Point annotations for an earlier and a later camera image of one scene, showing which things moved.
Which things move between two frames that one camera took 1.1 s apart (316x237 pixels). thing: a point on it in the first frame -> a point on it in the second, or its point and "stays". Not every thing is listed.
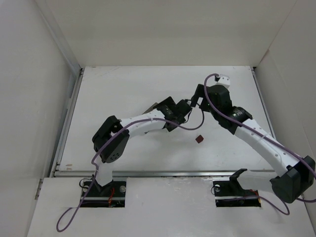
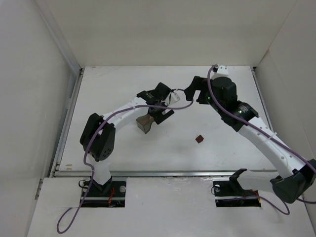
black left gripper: x=184 y=108 -> x=161 y=114
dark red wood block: x=199 y=138 stays
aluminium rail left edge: x=54 y=171 stays
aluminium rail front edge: x=157 y=174 stays
